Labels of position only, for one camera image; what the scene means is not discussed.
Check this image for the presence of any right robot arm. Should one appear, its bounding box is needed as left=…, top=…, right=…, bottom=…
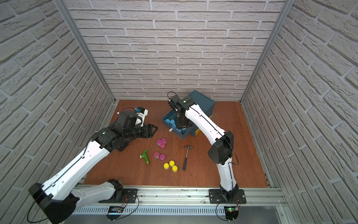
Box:
left=168, top=95, right=239, bottom=202

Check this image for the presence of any controller box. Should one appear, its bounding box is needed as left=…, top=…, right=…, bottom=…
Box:
left=224, top=206, right=239, bottom=222
left=106, top=206, right=124, bottom=221

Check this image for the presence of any corner aluminium post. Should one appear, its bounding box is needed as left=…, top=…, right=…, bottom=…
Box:
left=54, top=0, right=116, bottom=104
left=240, top=0, right=295, bottom=104

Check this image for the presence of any green toy drill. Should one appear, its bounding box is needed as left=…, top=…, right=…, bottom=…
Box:
left=140, top=149, right=150, bottom=165

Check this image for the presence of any left corner aluminium post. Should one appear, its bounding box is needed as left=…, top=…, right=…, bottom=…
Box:
left=54, top=0, right=116, bottom=104

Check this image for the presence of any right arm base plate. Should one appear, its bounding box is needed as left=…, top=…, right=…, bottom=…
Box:
left=208, top=189, right=247, bottom=204

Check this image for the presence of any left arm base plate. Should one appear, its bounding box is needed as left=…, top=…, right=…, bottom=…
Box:
left=99, top=188, right=138, bottom=203

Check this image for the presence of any steel claw hammer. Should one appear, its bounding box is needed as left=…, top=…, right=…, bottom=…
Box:
left=182, top=145, right=193, bottom=171

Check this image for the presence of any teal top drawer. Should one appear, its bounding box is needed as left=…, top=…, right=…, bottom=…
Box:
left=161, top=111, right=200, bottom=139

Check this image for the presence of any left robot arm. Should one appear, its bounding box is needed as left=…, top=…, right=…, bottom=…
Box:
left=29, top=107, right=158, bottom=224

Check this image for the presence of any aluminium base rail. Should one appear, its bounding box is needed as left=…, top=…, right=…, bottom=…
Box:
left=74, top=186, right=288, bottom=216

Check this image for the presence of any right corner aluminium post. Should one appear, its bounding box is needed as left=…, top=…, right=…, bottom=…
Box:
left=240, top=0, right=295, bottom=104

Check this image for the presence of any teal drawer cabinet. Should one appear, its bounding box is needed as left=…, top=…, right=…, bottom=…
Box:
left=187, top=89, right=216, bottom=137

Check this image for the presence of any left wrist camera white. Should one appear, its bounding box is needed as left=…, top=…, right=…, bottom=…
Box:
left=135, top=107, right=148, bottom=127

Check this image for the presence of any right controller box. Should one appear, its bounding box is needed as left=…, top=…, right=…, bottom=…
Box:
left=224, top=206, right=239, bottom=222

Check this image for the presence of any left controller box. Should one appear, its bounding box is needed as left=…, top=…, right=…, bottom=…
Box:
left=106, top=206, right=124, bottom=221

